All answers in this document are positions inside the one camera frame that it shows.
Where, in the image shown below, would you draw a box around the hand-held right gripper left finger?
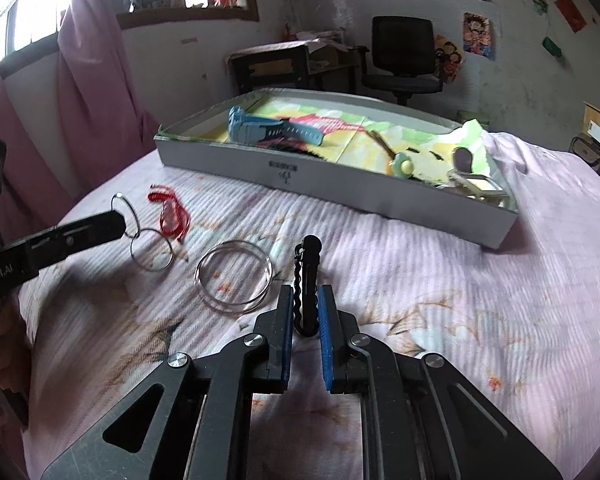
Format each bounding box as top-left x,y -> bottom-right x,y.
40,284 -> 296,480

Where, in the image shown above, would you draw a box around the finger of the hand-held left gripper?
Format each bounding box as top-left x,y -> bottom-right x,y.
2,210 -> 129,282

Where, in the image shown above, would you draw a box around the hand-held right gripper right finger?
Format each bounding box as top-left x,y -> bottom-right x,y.
316,284 -> 566,480

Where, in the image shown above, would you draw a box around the silver hoop rings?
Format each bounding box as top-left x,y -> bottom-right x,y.
110,193 -> 175,272

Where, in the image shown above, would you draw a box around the black bracelet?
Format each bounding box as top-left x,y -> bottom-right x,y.
292,235 -> 323,336

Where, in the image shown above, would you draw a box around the white cardboard box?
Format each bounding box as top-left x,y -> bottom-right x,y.
153,87 -> 521,250

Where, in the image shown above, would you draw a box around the blue smartwatch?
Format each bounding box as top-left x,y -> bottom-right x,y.
227,106 -> 333,147

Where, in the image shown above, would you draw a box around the person's left hand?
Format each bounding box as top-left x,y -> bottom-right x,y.
0,305 -> 31,401

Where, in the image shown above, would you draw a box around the clear bangles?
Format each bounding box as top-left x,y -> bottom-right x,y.
194,240 -> 272,316

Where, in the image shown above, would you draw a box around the pink curtain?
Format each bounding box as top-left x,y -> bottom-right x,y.
0,0 -> 162,241

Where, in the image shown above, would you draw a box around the green round trinket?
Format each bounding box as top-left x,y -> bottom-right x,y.
390,152 -> 417,178

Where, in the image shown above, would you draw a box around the brown hair stick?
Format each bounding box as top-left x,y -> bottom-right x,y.
366,129 -> 397,159

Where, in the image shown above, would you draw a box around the green patterned lining paper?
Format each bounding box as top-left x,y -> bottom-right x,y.
215,97 -> 486,181

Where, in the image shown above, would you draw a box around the grey oval mirror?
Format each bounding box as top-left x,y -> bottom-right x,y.
452,146 -> 474,173

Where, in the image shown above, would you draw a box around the dark wooden desk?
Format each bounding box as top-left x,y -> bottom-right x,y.
228,40 -> 361,96

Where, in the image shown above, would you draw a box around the black office chair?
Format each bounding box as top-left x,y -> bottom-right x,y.
356,15 -> 443,106

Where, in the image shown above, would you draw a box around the yellow cartoon poster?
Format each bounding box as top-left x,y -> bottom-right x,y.
434,34 -> 466,85

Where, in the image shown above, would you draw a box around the cartoon boy poster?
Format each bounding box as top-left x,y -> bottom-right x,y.
462,11 -> 496,61

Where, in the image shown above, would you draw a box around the red diamond paper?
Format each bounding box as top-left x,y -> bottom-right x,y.
553,0 -> 587,34

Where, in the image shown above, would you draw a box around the red bracelet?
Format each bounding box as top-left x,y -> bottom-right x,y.
147,186 -> 192,245

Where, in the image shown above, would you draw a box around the white wall paper sheet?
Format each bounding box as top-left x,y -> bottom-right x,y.
474,0 -> 503,36

